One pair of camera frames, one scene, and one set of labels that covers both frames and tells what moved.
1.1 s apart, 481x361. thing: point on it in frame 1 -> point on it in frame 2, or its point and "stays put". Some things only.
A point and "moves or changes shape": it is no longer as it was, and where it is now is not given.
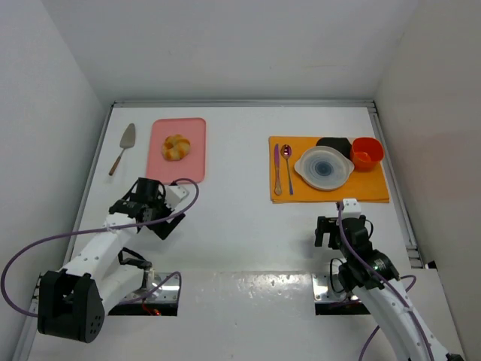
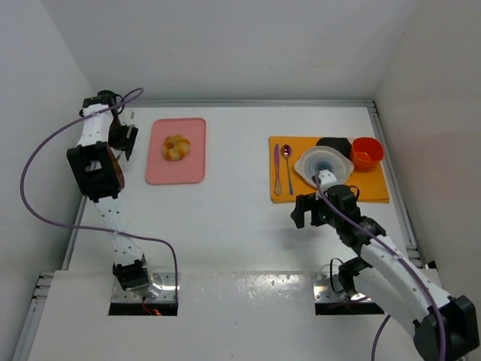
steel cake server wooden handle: x=127 y=141 moves or changes shape
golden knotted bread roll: x=175 y=147 stays put
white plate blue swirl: x=324 y=167 stays put
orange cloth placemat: x=359 y=187 stays put
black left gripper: x=162 y=223 -> x=125 y=137
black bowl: x=341 y=144 stays put
